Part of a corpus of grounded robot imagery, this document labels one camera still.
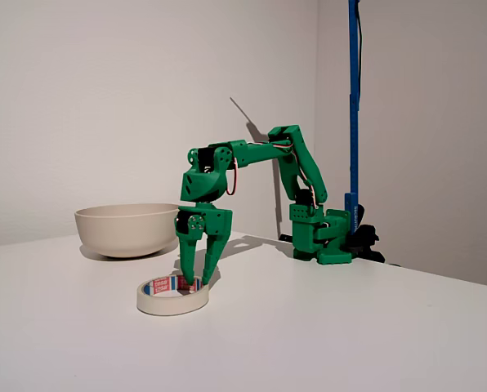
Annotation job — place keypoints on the blue camera pole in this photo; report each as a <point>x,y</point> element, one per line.
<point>354,122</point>

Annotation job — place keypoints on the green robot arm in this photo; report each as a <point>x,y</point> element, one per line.
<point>260,155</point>

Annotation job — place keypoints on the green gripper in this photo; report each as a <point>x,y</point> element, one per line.
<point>216,220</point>

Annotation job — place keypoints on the small black base clamp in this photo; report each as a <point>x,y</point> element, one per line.
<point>286,237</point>

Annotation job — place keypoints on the cream masking tape roll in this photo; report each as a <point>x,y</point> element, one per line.
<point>166,306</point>

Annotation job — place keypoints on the black pole clamp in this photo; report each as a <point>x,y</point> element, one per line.
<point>368,237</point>

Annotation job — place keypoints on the beige round bowl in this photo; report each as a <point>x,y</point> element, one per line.
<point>125,232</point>

